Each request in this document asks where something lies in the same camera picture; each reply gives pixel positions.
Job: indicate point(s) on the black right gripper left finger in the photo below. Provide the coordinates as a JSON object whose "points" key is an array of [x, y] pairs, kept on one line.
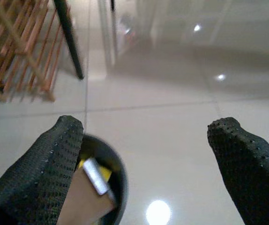
{"points": [[38, 173]]}

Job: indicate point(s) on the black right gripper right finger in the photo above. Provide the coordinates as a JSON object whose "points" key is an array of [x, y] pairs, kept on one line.
{"points": [[249, 173]]}

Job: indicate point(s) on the brown cardboard trash piece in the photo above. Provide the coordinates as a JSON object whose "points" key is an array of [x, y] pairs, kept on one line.
{"points": [[83, 201]]}

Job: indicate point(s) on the silver foil trash bar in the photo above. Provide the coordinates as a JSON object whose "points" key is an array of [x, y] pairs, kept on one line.
{"points": [[94, 175]]}

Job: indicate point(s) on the black round rubbish bin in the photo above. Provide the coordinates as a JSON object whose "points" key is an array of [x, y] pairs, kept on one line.
{"points": [[122, 174]]}

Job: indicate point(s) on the wooden slatted rack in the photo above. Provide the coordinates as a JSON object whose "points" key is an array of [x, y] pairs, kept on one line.
{"points": [[27, 50]]}

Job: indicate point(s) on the black table leg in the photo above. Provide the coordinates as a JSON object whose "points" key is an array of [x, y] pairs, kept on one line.
{"points": [[69, 35]]}

